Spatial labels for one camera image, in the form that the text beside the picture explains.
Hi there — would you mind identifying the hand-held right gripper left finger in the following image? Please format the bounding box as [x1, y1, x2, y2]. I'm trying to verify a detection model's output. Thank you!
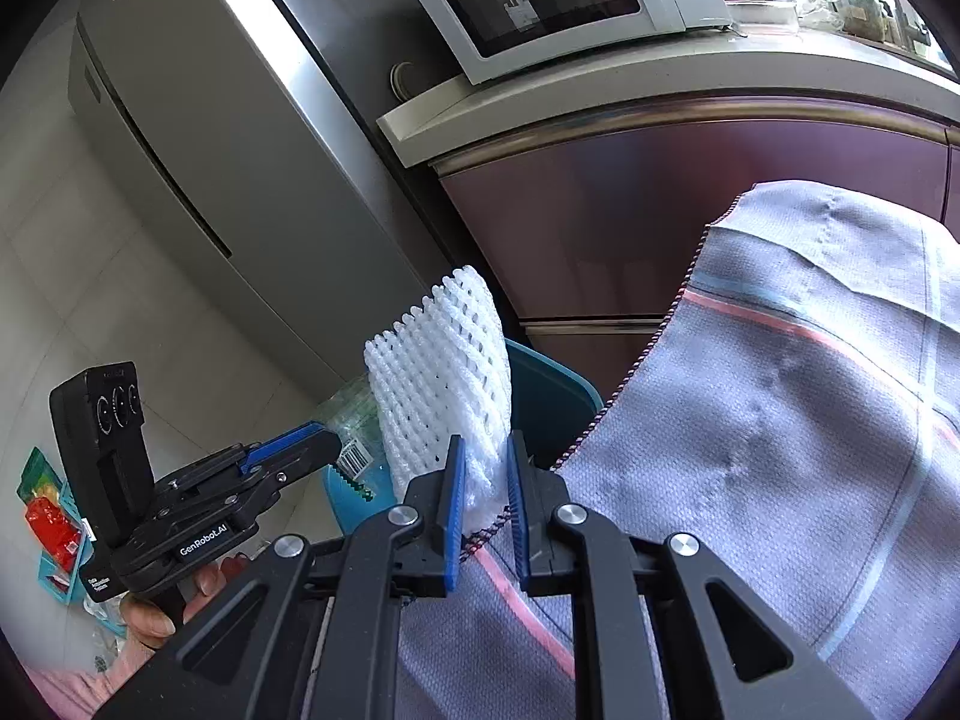
[94, 433, 469, 720]

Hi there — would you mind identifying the teal snack packet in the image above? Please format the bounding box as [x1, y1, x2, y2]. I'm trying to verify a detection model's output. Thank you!
[37, 540, 130, 632]

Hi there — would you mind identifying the glass storage jar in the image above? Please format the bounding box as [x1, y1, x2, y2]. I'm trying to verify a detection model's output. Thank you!
[847, 0, 895, 40]

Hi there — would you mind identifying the white tray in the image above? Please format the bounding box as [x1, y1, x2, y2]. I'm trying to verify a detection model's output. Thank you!
[723, 0, 798, 35]

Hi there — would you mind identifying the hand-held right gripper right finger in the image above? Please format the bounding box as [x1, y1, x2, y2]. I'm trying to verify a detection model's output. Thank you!
[507, 430, 880, 720]

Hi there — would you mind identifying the white microwave oven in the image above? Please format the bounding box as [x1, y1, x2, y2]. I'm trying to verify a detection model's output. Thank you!
[408, 0, 734, 86]

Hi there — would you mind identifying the green snack packet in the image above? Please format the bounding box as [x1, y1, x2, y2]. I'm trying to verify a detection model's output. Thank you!
[16, 447, 67, 502]

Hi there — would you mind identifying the person's left hand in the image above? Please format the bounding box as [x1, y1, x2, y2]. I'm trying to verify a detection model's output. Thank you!
[124, 555, 253, 650]

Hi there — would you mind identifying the maroon kitchen cabinet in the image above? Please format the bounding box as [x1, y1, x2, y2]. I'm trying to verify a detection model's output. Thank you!
[433, 94, 960, 398]

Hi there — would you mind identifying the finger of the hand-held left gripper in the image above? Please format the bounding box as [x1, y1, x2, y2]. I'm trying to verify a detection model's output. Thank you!
[238, 422, 326, 476]
[261, 431, 376, 504]

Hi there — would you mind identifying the clear plastic wrapper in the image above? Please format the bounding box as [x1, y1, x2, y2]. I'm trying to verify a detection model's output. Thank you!
[313, 379, 392, 482]

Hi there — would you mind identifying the person's left forearm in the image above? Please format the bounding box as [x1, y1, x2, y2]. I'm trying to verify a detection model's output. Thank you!
[22, 634, 151, 720]

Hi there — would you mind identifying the grey checked tablecloth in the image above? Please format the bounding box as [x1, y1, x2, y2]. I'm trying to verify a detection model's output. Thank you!
[396, 180, 960, 720]

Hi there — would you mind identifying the white foam fruit net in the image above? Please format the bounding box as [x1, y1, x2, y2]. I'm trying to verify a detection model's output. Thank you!
[364, 265, 514, 535]

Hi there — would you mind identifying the silver refrigerator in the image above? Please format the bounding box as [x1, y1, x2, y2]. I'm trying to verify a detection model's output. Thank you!
[66, 0, 452, 398]

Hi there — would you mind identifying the grey kitchen countertop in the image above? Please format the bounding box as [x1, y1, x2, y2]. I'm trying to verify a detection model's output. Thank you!
[375, 6, 960, 170]

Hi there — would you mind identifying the blue plastic bin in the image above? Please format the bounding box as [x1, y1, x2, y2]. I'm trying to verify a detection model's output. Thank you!
[324, 337, 605, 535]

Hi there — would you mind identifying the red snack packet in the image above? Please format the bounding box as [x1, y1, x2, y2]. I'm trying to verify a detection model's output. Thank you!
[25, 490, 85, 577]

